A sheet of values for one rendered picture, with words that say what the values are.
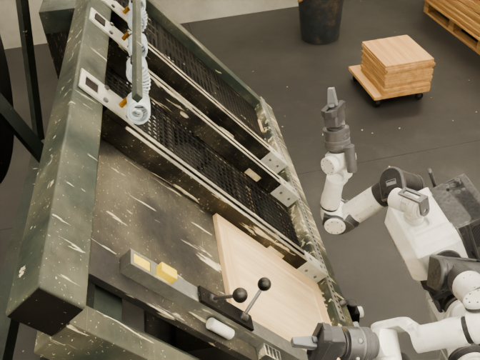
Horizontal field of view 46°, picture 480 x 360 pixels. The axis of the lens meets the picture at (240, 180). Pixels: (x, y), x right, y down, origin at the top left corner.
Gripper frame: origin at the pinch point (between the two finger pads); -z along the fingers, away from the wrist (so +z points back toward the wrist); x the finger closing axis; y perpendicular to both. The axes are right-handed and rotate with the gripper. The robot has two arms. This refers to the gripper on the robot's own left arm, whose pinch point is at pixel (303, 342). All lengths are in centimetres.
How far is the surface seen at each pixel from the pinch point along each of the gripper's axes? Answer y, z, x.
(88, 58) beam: 78, -59, -30
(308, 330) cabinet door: 29.8, 19.8, 31.7
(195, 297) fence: 11.7, -26.6, -1.2
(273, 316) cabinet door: 25.7, 3.4, 21.1
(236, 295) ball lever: 7.2, -18.2, -7.7
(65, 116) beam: 43, -63, -30
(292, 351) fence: 12.6, 6.4, 20.2
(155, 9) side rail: 198, -32, -5
